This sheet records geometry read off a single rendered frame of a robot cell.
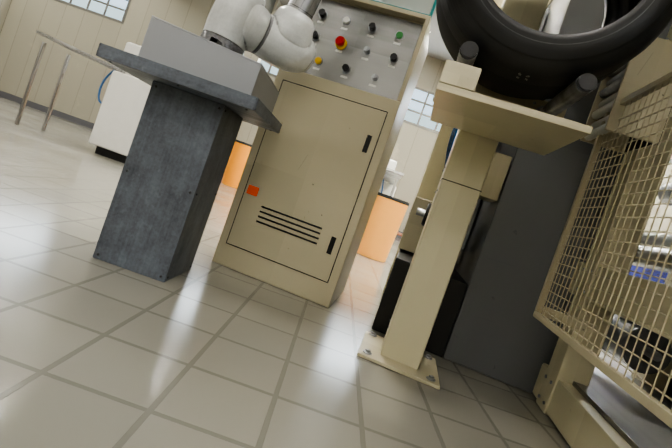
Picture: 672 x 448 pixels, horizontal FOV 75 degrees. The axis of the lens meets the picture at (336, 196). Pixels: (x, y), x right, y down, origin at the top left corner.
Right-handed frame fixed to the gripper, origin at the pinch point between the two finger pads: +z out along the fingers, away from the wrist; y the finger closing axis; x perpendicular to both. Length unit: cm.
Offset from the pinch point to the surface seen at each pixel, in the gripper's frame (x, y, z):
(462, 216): 64, 26, 24
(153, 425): 104, -51, -31
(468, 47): 23.6, -11.1, 18.7
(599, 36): 21, -12, 47
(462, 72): 29.8, -11.1, 17.7
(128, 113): -17, 283, -287
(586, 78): 30, -11, 46
